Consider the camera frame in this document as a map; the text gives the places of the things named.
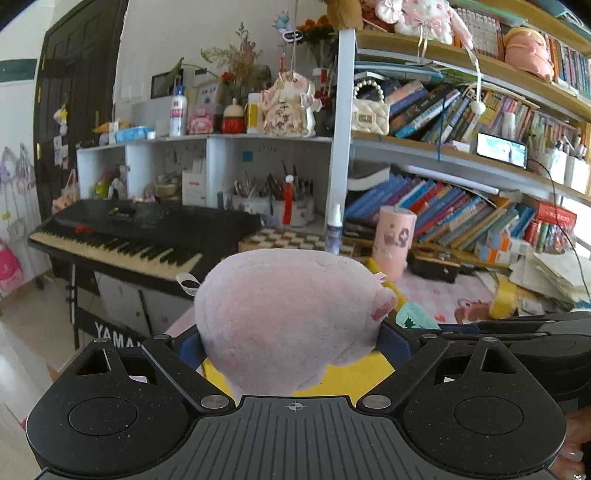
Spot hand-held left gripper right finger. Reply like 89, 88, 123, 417
355, 322, 518, 413

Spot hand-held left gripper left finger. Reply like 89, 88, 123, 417
74, 331, 236, 415

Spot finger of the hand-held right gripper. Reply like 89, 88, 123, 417
437, 318, 546, 345

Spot yellow tape roll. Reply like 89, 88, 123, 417
489, 277, 519, 320

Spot teal small item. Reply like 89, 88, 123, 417
396, 302, 439, 330

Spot pink plush toy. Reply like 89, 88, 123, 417
177, 248, 399, 398

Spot person's right hand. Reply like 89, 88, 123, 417
551, 408, 591, 480

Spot pile of papers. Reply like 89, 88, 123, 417
508, 249, 591, 315

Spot pink cartoon desk mat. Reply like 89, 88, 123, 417
164, 265, 513, 340

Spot blue orange white box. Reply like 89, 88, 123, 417
489, 231, 533, 256
475, 242, 513, 265

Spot black keyboard stand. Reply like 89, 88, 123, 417
67, 263, 158, 352

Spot white cabinet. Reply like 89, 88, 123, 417
95, 272, 197, 340

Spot brown black retro device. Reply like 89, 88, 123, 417
411, 247, 462, 283

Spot pink cylindrical container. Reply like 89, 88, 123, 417
372, 206, 417, 282

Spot small white spray bottle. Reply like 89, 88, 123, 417
325, 203, 345, 256

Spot long row of leaning books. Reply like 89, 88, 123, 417
344, 173, 578, 266

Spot black electronic keyboard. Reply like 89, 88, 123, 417
28, 198, 264, 294

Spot wooden chessboard box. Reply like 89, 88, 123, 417
238, 228, 356, 259

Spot white pen holder with pens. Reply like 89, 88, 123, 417
272, 161, 315, 227
231, 166, 274, 217

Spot white desk calendar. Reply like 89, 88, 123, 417
182, 159, 208, 206

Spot red tassel ornament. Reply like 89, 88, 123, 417
283, 174, 296, 226

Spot smartphone with lit screen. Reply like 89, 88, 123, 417
475, 132, 528, 168

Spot pink backpack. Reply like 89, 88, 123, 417
0, 240, 24, 296

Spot pink tote bag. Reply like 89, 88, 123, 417
52, 170, 80, 214

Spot white cubby shelf unit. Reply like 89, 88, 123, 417
76, 134, 338, 227

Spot blue tissue pack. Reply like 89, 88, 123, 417
115, 126, 155, 144

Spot cream quilted handbag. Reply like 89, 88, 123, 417
352, 80, 391, 136

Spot pink printed box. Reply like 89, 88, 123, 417
187, 105, 215, 136

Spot row of thin colourful books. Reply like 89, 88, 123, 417
388, 80, 591, 162

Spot red white doll figure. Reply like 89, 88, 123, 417
221, 98, 245, 134

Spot white lotion bottle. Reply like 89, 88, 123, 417
168, 76, 189, 138

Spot yellow white cup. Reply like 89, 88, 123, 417
245, 92, 264, 134

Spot purple hanging bags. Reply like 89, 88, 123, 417
0, 145, 37, 195

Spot lucky cat plush ornament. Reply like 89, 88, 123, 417
259, 71, 322, 138

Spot row of upright book sets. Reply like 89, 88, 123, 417
455, 4, 591, 97

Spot pink round plush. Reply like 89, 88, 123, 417
503, 27, 555, 83

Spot dried flower bouquet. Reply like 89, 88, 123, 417
201, 22, 271, 100

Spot dark wooden door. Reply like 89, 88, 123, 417
34, 0, 130, 278

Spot white pink bunny plush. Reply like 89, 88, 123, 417
375, 0, 474, 47

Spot orange artificial flowers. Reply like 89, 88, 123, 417
295, 15, 334, 43

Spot brown plush toy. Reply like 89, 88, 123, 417
323, 0, 365, 32

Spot black cable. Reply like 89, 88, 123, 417
526, 156, 591, 298

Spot wooden bookshelf with white post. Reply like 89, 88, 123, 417
325, 0, 591, 232

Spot black picture frame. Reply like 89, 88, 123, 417
150, 69, 185, 99

